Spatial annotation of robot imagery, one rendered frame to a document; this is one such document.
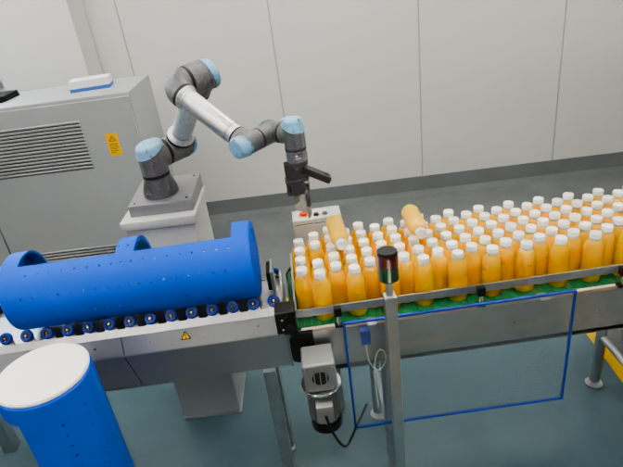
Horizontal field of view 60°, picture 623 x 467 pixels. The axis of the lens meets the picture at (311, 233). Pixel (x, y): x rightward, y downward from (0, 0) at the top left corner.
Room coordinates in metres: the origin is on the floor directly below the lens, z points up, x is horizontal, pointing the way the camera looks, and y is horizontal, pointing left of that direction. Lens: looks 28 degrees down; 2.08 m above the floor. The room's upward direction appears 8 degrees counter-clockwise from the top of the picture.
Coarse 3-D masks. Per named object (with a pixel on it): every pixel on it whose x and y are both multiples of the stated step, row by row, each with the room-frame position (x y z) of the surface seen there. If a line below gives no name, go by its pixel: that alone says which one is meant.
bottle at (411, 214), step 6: (402, 210) 1.87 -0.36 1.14; (408, 210) 1.83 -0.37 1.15; (414, 210) 1.82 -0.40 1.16; (402, 216) 1.85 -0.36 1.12; (408, 216) 1.80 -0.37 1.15; (414, 216) 1.78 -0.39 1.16; (420, 216) 1.78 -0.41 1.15; (408, 222) 1.77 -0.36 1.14; (414, 222) 1.74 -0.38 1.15; (420, 222) 1.73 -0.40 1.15; (408, 228) 1.76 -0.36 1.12; (414, 228) 1.72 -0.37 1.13; (414, 234) 1.73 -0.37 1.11
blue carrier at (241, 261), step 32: (32, 256) 1.84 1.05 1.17; (96, 256) 1.68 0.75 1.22; (128, 256) 1.66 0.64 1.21; (160, 256) 1.65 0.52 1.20; (192, 256) 1.64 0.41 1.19; (224, 256) 1.63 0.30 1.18; (256, 256) 1.77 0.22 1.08; (0, 288) 1.62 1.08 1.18; (32, 288) 1.61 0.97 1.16; (64, 288) 1.61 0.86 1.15; (96, 288) 1.60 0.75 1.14; (128, 288) 1.60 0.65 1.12; (160, 288) 1.60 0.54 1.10; (192, 288) 1.60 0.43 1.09; (224, 288) 1.60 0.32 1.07; (256, 288) 1.61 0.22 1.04; (32, 320) 1.60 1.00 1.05; (64, 320) 1.61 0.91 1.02
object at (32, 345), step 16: (176, 320) 1.64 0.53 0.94; (192, 320) 1.63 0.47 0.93; (208, 320) 1.63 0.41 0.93; (224, 320) 1.62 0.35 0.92; (240, 320) 1.62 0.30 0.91; (64, 336) 1.63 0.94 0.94; (80, 336) 1.62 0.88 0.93; (96, 336) 1.62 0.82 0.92; (112, 336) 1.62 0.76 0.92; (0, 352) 1.61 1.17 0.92
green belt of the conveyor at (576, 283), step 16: (288, 272) 1.93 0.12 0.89; (288, 288) 1.82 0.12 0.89; (512, 288) 1.61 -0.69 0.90; (544, 288) 1.58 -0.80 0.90; (560, 288) 1.57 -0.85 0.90; (576, 288) 1.55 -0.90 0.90; (400, 304) 1.60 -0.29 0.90; (416, 304) 1.59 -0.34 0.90; (432, 304) 1.58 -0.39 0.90; (448, 304) 1.56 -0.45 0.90; (464, 304) 1.55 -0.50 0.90; (304, 320) 1.66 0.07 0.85; (336, 320) 1.56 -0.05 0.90; (352, 320) 1.55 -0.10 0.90
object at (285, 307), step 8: (280, 304) 1.56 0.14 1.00; (288, 304) 1.55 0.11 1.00; (280, 312) 1.51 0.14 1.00; (288, 312) 1.50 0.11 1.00; (280, 320) 1.50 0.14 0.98; (288, 320) 1.49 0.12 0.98; (296, 320) 1.52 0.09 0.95; (280, 328) 1.50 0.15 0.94; (288, 328) 1.49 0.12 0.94; (296, 328) 1.50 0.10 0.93
